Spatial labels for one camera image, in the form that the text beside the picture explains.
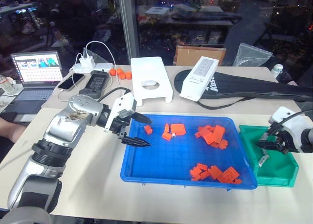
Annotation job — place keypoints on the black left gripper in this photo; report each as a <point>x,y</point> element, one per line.
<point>121,126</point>

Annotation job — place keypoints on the open laptop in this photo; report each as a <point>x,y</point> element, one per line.
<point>31,96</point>

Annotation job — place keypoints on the white power strip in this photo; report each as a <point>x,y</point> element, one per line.
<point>97,67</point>

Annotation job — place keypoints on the white printed carton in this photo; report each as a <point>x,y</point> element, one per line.
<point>199,79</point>

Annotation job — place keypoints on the grey window frame post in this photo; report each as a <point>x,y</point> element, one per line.
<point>130,26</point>

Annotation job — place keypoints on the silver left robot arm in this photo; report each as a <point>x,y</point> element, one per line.
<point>61,133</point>

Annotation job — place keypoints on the brown cardboard box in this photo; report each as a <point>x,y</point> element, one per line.
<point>195,56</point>

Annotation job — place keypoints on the clear drink cup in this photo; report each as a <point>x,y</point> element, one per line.
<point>6,85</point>

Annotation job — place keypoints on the blue plastic bin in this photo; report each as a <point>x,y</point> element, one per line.
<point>171,158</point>

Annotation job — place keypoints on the green plastic bin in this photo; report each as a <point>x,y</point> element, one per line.
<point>276,170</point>

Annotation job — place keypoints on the orange bottle cap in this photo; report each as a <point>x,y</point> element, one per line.
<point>119,71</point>
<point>122,76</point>
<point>128,75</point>
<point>113,72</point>

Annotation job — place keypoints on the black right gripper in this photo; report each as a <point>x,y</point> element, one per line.
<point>288,143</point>

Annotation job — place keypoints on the large orange building block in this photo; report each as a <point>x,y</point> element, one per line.
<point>230,174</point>

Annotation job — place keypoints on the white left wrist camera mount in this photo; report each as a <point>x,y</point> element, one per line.
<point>122,102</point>

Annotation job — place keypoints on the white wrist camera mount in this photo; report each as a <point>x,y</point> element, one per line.
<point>292,122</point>
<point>122,102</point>

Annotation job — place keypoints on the white charger plug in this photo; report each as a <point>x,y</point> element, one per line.
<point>86,61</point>

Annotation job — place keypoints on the large flat orange block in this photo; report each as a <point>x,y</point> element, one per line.
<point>178,129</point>

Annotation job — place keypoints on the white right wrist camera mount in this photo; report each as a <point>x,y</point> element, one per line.
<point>292,122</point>

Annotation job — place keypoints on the black racket bag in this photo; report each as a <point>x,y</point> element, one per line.
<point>256,87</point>

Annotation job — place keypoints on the white stand with hole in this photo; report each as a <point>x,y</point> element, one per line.
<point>149,72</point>

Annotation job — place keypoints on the narrow orange block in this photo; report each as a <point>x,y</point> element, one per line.
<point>167,127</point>

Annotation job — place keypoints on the small orange block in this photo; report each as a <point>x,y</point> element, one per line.
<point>147,129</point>
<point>167,136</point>

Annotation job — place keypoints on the white smartphone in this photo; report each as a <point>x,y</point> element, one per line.
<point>71,81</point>

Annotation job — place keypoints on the black handheld device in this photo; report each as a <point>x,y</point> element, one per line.
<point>94,85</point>

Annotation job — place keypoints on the grey rounded robot body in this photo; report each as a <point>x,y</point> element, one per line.
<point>24,216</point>

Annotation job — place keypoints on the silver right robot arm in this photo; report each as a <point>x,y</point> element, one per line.
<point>307,139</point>

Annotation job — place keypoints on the person's bare leg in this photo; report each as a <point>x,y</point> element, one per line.
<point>11,131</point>

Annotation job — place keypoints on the grey cylinder battery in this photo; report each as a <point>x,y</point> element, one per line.
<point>265,136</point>
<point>263,159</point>

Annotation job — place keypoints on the white bottle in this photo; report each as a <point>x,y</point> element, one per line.
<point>277,70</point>

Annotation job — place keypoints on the clear plastic bag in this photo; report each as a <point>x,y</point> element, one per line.
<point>252,55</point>

